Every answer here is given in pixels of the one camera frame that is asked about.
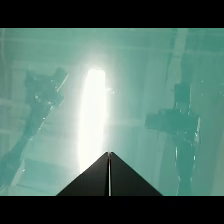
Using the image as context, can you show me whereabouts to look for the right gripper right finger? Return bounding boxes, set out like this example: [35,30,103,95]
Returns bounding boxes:
[109,151,164,197]

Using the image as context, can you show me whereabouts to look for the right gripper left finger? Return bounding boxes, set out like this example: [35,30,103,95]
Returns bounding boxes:
[56,151,110,197]

